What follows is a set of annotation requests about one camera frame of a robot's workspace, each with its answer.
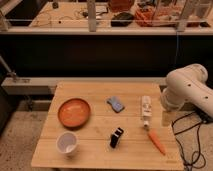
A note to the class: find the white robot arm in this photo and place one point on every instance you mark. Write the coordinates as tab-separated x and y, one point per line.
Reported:
188	84

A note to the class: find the black eraser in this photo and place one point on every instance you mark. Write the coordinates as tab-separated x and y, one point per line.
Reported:
115	137

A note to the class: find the blue sponge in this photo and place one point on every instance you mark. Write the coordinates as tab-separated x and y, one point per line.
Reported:
116	105

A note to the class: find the orange plate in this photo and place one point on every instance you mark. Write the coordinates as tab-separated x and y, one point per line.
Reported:
74	112

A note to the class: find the wooden table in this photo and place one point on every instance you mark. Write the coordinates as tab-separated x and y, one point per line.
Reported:
134	151

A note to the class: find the white glue bottle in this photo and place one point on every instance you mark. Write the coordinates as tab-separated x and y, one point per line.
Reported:
146	110

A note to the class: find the black bag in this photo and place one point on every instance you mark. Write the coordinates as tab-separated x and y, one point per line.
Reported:
122	19

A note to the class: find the white cup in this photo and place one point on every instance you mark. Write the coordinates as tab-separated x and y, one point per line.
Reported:
66	143

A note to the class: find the orange carrot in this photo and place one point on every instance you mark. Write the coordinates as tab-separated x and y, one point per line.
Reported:
156	141

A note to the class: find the orange crate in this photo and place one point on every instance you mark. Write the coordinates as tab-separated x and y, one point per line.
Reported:
157	17

